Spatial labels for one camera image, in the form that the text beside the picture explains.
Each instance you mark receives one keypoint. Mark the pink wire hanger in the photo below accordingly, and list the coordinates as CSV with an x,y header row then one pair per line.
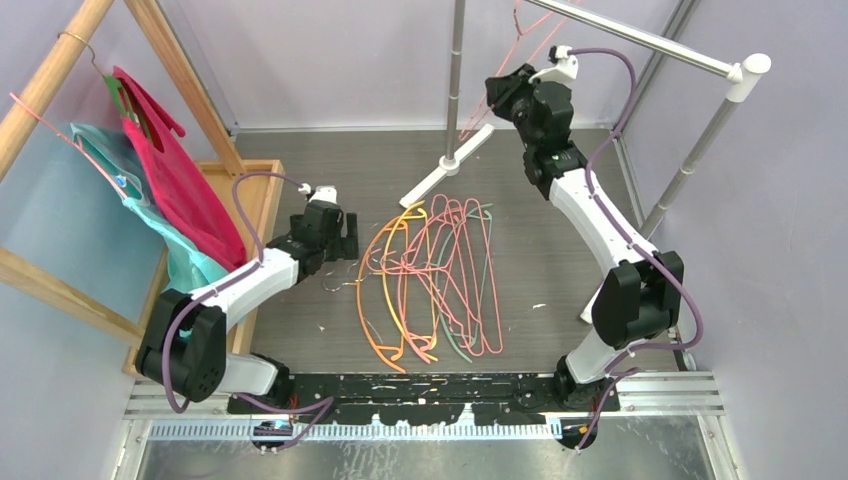
x,y
498,37
435,268
484,332

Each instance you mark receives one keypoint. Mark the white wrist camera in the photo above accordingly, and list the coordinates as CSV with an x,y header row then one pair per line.
x,y
563,69
322,193

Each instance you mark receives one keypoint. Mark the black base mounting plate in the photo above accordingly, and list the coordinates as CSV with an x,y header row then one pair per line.
x,y
435,399

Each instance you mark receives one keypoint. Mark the red garment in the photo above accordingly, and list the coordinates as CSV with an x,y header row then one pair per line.
x,y
179,189

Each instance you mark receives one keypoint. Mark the pink plastic hanger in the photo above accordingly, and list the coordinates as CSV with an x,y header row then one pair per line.
x,y
413,223

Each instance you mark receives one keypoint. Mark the pink hanger on wooden rack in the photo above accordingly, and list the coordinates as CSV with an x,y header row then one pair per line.
x,y
66,139

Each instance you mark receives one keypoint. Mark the yellow plastic hanger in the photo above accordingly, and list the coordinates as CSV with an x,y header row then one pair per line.
x,y
395,283

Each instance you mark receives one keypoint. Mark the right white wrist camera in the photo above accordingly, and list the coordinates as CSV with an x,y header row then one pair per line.
x,y
563,69

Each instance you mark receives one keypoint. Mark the green hanger with gold hook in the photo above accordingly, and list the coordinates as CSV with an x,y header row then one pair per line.
x,y
126,105

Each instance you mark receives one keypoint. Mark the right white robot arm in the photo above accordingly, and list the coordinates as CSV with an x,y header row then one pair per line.
x,y
638,299

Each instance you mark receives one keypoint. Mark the teal garment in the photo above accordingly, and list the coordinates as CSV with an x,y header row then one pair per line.
x,y
188,267

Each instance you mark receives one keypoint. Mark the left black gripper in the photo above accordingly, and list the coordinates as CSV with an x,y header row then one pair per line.
x,y
345,247

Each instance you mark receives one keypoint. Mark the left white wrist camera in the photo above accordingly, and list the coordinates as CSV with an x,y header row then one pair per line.
x,y
322,193

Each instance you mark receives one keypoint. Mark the silver metal clothes rack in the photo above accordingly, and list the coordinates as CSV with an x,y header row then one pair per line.
x,y
743,78

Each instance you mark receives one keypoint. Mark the wooden clothes rack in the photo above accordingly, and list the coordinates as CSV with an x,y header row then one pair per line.
x,y
262,181

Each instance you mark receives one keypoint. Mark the green plastic hanger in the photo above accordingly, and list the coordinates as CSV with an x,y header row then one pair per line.
x,y
484,214

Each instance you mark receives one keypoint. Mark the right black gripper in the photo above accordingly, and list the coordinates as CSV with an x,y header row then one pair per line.
x,y
506,88

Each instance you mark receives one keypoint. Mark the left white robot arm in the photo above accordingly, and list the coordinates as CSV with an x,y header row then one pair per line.
x,y
185,342

